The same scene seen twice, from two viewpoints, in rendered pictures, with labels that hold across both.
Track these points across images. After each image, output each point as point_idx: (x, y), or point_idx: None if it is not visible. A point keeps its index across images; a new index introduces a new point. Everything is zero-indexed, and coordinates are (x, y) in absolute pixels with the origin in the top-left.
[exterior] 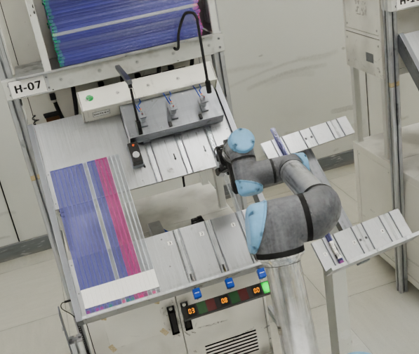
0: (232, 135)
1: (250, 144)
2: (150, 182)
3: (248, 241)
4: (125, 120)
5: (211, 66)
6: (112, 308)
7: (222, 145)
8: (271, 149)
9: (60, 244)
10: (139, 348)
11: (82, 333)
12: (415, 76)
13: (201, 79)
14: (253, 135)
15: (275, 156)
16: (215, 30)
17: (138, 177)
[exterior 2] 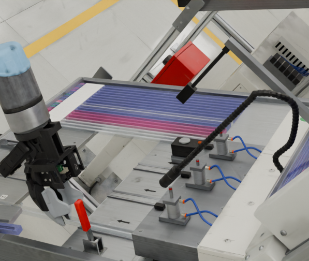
0: (17, 42)
1: None
2: (145, 159)
3: None
4: (241, 143)
5: (231, 252)
6: (62, 90)
7: (67, 148)
8: None
9: (160, 86)
10: None
11: None
12: None
13: (218, 227)
14: None
15: None
16: (260, 206)
17: (163, 154)
